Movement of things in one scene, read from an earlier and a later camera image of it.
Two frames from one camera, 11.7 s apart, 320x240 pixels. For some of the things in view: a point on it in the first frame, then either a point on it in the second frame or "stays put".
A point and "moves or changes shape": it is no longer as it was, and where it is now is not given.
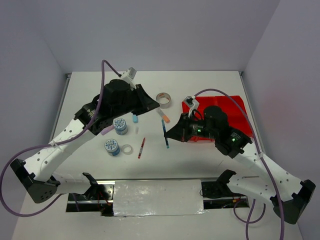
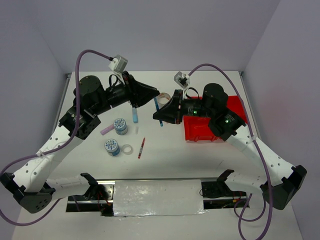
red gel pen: (141, 149) stays put
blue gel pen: (164, 131) moves or changes shape
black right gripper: (180, 131) -> (169, 111)
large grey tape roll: (164, 99) stays put
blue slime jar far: (120, 126) stays put
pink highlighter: (106, 129) stays put
